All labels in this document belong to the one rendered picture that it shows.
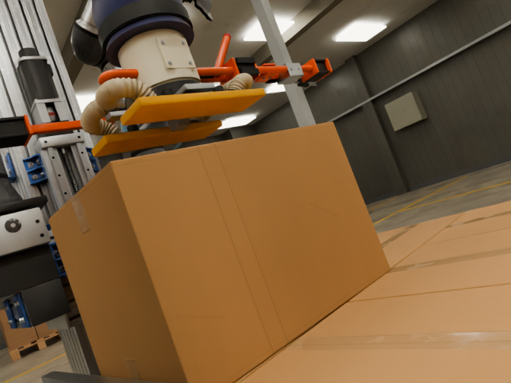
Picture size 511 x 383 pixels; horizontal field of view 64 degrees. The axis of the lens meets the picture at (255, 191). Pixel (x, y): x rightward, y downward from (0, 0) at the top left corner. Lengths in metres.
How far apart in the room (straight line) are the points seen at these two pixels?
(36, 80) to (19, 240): 0.62
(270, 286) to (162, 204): 0.26
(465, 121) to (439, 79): 1.18
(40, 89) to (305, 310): 1.10
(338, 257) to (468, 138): 9.96
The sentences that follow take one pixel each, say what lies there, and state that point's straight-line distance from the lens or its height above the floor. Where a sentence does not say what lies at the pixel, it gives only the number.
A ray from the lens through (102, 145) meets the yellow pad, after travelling 1.00.
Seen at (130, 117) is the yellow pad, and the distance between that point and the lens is 0.86.
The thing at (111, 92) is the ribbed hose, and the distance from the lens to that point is 0.87.
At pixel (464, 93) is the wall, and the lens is 10.75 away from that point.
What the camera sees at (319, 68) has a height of 1.17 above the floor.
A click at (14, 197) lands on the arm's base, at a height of 1.06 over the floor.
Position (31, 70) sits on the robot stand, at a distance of 1.56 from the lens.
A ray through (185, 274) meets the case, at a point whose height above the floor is 0.74.
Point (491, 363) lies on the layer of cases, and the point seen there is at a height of 0.54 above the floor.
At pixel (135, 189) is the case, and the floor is 0.89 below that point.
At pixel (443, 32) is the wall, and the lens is 10.96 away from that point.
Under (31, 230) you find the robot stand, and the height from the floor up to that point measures 0.94.
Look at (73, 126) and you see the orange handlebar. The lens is 1.20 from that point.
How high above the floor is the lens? 0.78
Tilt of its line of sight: 3 degrees up
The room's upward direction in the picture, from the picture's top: 20 degrees counter-clockwise
